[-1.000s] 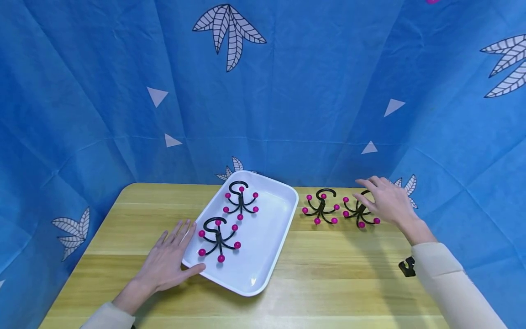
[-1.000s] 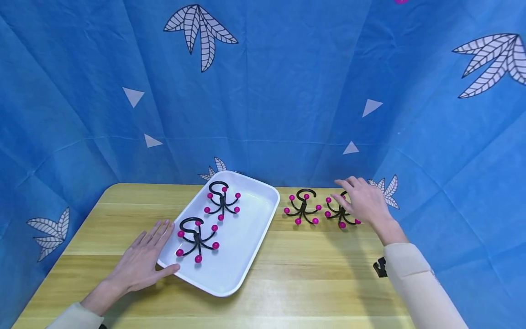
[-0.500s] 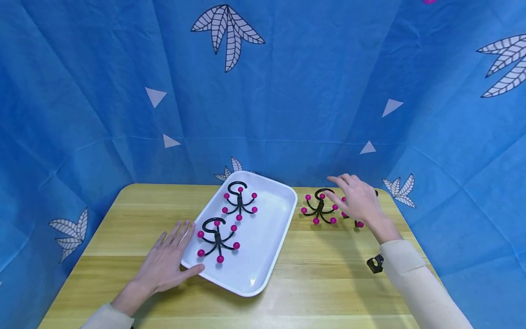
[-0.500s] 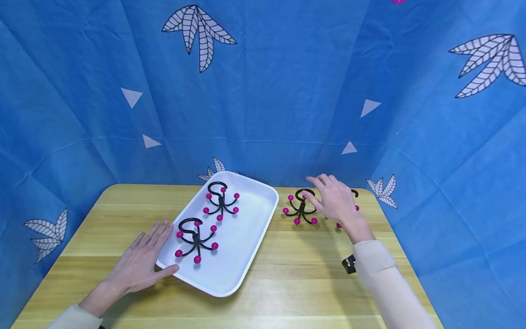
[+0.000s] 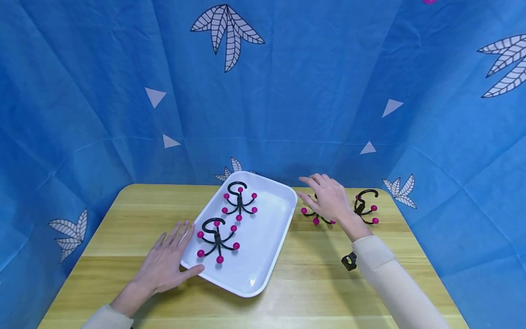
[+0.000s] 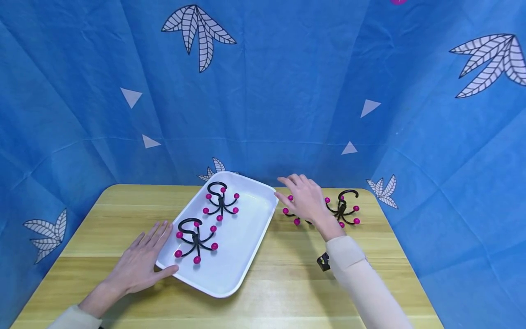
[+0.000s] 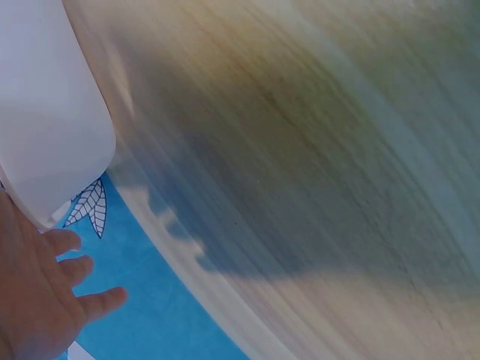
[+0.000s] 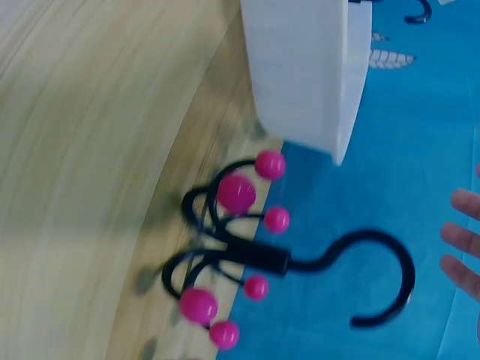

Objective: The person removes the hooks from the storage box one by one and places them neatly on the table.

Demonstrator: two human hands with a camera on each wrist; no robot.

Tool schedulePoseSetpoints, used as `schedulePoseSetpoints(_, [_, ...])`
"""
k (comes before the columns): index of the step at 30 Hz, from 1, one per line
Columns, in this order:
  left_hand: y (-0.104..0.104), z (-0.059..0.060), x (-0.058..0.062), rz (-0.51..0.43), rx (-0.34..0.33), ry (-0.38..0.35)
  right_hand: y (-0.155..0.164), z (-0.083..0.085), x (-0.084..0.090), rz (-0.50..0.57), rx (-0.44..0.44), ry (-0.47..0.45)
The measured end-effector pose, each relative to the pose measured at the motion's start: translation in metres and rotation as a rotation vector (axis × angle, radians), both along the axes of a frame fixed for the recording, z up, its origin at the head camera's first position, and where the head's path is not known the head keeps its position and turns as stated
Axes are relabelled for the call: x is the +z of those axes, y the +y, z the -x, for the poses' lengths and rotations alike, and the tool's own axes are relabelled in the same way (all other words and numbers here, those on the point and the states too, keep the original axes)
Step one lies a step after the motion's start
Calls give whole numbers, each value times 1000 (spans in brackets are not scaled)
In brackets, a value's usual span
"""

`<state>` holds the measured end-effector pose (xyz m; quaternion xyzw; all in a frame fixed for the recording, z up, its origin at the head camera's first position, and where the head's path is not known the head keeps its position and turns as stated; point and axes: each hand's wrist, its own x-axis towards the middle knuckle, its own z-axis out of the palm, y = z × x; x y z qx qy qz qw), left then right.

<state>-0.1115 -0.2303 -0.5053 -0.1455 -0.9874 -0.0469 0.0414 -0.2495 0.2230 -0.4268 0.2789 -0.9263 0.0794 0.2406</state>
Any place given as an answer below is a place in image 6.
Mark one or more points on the person's right hand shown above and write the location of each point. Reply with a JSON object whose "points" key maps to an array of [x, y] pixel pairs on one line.
{"points": [[308, 203]]}

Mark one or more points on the person's right forearm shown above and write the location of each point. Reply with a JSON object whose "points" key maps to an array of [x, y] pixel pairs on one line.
{"points": [[365, 283]]}

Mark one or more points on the black hook with pink balls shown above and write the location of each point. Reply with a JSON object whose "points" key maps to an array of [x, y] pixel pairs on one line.
{"points": [[221, 204], [285, 211], [195, 239], [341, 208]]}

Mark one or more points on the person's right ring finger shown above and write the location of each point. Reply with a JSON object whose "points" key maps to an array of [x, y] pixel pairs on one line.
{"points": [[309, 181]]}

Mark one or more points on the person's right thumb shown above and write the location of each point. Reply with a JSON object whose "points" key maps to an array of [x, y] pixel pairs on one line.
{"points": [[284, 201]]}

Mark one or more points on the person's right little finger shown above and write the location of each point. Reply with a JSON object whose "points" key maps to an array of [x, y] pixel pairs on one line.
{"points": [[318, 187]]}

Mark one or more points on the black wrist band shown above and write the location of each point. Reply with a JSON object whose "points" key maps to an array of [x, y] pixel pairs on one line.
{"points": [[324, 262]]}

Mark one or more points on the person's right middle finger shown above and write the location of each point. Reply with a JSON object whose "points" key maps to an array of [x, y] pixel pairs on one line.
{"points": [[299, 180]]}

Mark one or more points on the white rectangular plastic tray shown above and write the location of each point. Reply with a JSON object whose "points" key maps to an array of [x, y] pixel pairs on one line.
{"points": [[242, 237]]}

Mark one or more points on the person's left little finger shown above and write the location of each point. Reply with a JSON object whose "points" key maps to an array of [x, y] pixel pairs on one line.
{"points": [[137, 242]]}

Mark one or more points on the person's left hand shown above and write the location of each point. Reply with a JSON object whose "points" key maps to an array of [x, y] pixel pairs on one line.
{"points": [[137, 262]]}

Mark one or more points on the person's left thumb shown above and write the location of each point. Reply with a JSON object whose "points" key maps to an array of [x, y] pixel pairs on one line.
{"points": [[166, 272]]}

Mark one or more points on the person's left index finger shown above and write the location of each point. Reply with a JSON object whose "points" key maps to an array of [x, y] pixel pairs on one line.
{"points": [[166, 236]]}

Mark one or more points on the person's right index finger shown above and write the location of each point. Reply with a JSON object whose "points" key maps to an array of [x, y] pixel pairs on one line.
{"points": [[287, 184]]}

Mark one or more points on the person's left middle finger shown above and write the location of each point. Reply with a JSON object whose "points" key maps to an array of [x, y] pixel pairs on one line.
{"points": [[158, 234]]}

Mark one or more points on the person's left forearm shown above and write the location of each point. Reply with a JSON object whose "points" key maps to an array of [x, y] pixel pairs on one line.
{"points": [[88, 306]]}

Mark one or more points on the person's left ring finger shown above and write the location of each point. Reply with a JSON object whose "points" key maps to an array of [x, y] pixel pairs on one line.
{"points": [[148, 236]]}

